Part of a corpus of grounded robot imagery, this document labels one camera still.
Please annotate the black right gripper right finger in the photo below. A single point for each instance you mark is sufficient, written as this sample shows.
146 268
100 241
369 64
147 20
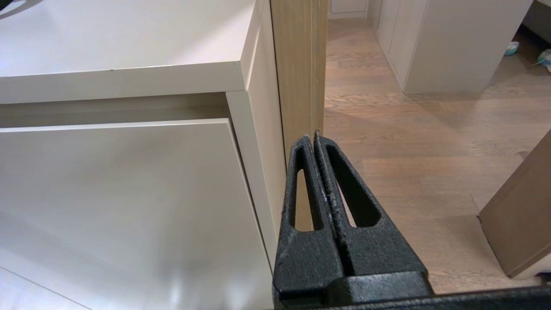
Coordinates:
379 254

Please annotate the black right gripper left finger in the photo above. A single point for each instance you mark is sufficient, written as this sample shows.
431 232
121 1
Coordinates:
305 258

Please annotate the white wardrobe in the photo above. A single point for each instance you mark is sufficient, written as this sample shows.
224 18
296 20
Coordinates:
452 43

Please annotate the brown wooden door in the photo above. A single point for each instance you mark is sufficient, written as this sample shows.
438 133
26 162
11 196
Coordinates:
523 215

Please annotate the white teal slipper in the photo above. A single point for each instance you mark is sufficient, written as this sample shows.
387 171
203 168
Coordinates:
545 58
511 48

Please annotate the white sideboard cabinet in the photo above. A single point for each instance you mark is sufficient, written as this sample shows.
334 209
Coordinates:
129 43

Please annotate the white cabinet door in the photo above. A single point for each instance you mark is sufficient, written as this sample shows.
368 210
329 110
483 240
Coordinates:
129 206

